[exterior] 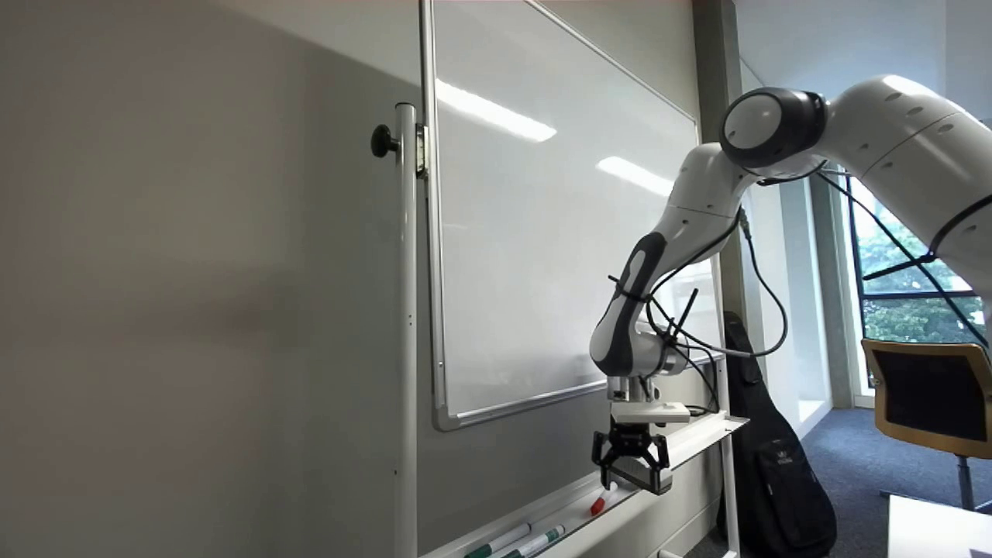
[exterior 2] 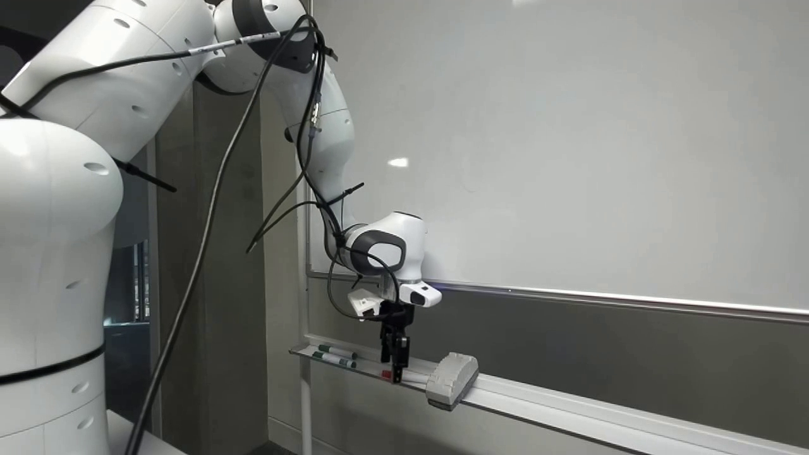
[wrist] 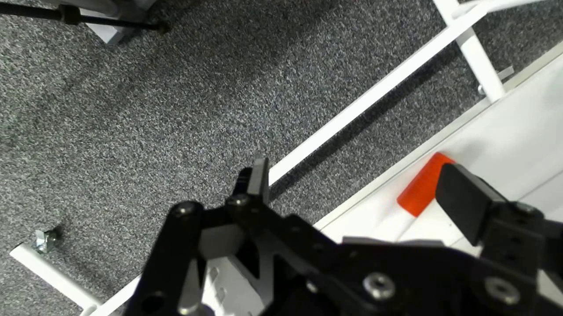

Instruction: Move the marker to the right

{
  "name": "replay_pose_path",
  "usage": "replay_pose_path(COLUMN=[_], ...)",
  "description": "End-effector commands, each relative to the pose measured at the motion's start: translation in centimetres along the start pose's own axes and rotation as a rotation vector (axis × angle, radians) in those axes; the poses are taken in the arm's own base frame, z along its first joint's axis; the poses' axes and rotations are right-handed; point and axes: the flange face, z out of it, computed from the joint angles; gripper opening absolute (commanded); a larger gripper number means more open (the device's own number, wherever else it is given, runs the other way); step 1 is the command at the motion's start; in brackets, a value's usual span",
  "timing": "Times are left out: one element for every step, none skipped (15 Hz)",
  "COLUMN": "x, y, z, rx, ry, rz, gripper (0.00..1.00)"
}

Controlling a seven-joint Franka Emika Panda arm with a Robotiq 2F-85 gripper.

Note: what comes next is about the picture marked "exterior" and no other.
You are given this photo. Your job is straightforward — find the white stand pole with knob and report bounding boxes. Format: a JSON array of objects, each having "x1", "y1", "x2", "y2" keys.
[{"x1": 389, "y1": 98, "x2": 424, "y2": 558}]

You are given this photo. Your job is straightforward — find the green capped whiteboard marker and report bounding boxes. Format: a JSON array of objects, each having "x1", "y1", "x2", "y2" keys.
[
  {"x1": 506, "y1": 525, "x2": 569, "y2": 558},
  {"x1": 462, "y1": 521, "x2": 537, "y2": 558}
]

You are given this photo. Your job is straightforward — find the large whiteboard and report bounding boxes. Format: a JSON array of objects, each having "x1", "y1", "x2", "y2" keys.
[{"x1": 416, "y1": 0, "x2": 726, "y2": 435}]

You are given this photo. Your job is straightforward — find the black stand knob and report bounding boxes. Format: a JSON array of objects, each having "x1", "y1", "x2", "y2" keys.
[{"x1": 367, "y1": 120, "x2": 401, "y2": 163}]

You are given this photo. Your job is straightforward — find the white whiteboard tray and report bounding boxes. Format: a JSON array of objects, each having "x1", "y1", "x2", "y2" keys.
[{"x1": 421, "y1": 410, "x2": 752, "y2": 558}]

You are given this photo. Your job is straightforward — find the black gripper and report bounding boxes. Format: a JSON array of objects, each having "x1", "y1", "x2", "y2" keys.
[{"x1": 589, "y1": 414, "x2": 675, "y2": 496}]

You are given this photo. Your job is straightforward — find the white table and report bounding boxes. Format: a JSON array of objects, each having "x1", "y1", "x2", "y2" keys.
[{"x1": 883, "y1": 492, "x2": 992, "y2": 558}]

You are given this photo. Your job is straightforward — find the red capped whiteboard marker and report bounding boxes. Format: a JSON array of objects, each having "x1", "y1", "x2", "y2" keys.
[{"x1": 560, "y1": 492, "x2": 613, "y2": 537}]

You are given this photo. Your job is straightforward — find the black framed window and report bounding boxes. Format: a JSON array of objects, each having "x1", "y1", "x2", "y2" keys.
[{"x1": 841, "y1": 166, "x2": 992, "y2": 405}]

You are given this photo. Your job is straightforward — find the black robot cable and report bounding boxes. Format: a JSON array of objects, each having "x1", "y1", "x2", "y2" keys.
[{"x1": 605, "y1": 166, "x2": 992, "y2": 414}]

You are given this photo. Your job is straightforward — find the grey whiteboard eraser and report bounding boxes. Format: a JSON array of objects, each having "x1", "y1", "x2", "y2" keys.
[{"x1": 601, "y1": 452, "x2": 675, "y2": 496}]

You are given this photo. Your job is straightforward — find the wooden chair black seat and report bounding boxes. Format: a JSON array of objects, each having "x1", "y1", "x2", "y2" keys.
[{"x1": 860, "y1": 339, "x2": 992, "y2": 507}]

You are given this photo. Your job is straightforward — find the black guitar bag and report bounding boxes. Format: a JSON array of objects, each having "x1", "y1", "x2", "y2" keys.
[{"x1": 721, "y1": 309, "x2": 841, "y2": 558}]

